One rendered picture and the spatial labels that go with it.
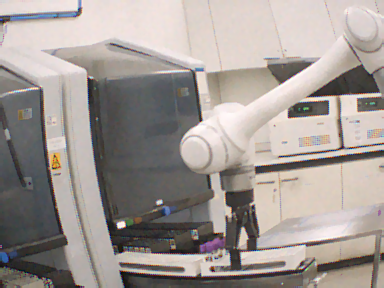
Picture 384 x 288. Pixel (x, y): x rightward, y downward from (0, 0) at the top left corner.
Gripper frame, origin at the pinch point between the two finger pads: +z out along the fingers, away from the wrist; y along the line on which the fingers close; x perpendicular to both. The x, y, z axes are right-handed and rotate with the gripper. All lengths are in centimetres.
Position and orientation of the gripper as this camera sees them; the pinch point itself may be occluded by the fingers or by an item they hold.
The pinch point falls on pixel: (244, 258)
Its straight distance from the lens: 171.0
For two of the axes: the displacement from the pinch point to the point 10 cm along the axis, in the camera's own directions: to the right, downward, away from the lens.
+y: 4.8, -1.1, 8.7
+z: 1.3, 9.9, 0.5
